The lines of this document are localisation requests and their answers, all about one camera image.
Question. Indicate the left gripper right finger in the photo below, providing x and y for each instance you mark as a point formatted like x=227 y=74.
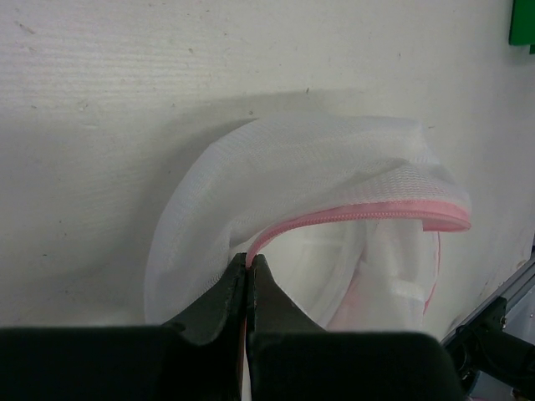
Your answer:
x=290 y=357

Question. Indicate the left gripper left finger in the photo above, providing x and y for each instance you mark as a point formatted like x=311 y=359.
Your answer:
x=196 y=355

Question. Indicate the green plastic tray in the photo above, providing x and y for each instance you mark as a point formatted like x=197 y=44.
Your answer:
x=522 y=23

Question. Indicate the aluminium mounting rail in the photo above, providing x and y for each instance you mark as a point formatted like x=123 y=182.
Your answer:
x=493 y=348

